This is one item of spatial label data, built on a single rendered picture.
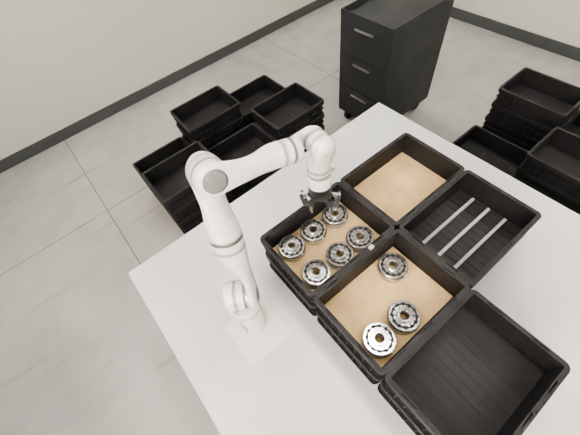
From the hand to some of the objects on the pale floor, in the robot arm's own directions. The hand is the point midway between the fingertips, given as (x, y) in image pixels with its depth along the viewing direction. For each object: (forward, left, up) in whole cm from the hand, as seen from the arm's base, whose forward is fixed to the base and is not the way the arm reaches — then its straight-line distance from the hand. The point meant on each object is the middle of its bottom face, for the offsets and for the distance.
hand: (320, 209), depth 116 cm
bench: (+17, -29, -100) cm, 105 cm away
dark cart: (+134, +122, -99) cm, 206 cm away
